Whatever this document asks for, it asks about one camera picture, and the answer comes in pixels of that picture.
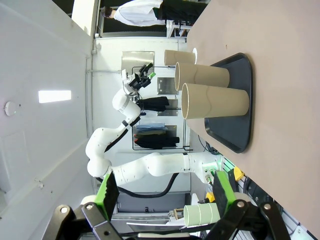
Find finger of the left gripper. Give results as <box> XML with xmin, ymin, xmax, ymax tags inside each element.
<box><xmin>139</xmin><ymin>63</ymin><xmax>154</xmax><ymax>75</ymax></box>
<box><xmin>142</xmin><ymin>71</ymin><xmax>157</xmax><ymax>85</ymax></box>

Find person in cream coat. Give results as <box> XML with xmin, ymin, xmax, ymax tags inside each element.
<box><xmin>101</xmin><ymin>0</ymin><xmax>211</xmax><ymax>27</ymax></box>

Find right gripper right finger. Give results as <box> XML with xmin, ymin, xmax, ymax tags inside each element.
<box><xmin>202</xmin><ymin>170</ymin><xmax>292</xmax><ymax>240</ymax></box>

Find brown paper cup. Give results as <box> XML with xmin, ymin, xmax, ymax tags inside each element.
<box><xmin>163</xmin><ymin>49</ymin><xmax>197</xmax><ymax>66</ymax></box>
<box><xmin>180</xmin><ymin>82</ymin><xmax>250</xmax><ymax>120</ymax></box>
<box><xmin>174</xmin><ymin>61</ymin><xmax>231</xmax><ymax>92</ymax></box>

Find black hanging jacket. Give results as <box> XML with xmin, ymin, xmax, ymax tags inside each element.
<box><xmin>138</xmin><ymin>96</ymin><xmax>171</xmax><ymax>112</ymax></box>

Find steel wall panel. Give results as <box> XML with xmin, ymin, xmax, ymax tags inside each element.
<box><xmin>156</xmin><ymin>76</ymin><xmax>179</xmax><ymax>95</ymax></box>
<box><xmin>121</xmin><ymin>50</ymin><xmax>155</xmax><ymax>73</ymax></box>

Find round white smoke detector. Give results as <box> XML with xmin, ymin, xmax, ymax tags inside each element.
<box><xmin>4</xmin><ymin>101</ymin><xmax>18</xmax><ymax>116</ymax></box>

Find black plastic tray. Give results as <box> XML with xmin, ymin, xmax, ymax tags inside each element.
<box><xmin>203</xmin><ymin>52</ymin><xmax>254</xmax><ymax>154</ymax></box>

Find blue hanging shirts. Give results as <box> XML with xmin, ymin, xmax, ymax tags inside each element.
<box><xmin>136</xmin><ymin>123</ymin><xmax>169</xmax><ymax>137</ymax></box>

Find ceiling light panel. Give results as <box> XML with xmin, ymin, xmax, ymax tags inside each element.
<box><xmin>38</xmin><ymin>89</ymin><xmax>72</xmax><ymax>104</ymax></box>

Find black metal clothes rack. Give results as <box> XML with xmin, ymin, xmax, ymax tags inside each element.
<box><xmin>131</xmin><ymin>65</ymin><xmax>194</xmax><ymax>152</ymax></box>

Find pale green paper cup stack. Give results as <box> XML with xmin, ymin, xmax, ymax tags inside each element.
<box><xmin>183</xmin><ymin>202</ymin><xmax>221</xmax><ymax>228</ymax></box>

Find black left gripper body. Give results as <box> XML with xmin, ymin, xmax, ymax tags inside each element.
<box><xmin>129</xmin><ymin>72</ymin><xmax>149</xmax><ymax>89</ymax></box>

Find long black hanging coat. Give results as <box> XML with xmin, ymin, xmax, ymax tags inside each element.
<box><xmin>134</xmin><ymin>134</ymin><xmax>181</xmax><ymax>150</ymax></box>

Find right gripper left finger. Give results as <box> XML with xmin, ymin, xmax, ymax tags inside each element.
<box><xmin>51</xmin><ymin>171</ymin><xmax>121</xmax><ymax>240</ymax></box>

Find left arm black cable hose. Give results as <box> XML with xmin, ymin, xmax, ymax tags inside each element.
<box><xmin>96</xmin><ymin>172</ymin><xmax>180</xmax><ymax>200</ymax></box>

